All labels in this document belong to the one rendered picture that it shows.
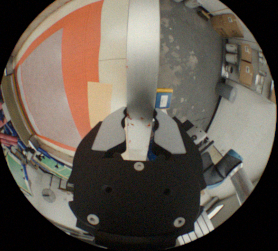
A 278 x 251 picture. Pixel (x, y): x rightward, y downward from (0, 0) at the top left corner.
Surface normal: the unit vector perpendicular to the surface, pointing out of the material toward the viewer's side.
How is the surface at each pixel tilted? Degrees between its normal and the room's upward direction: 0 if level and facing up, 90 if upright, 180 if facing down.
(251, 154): 90
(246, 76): 89
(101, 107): 16
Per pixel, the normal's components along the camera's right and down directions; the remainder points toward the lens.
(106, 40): -0.04, 0.50
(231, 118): -0.97, 0.09
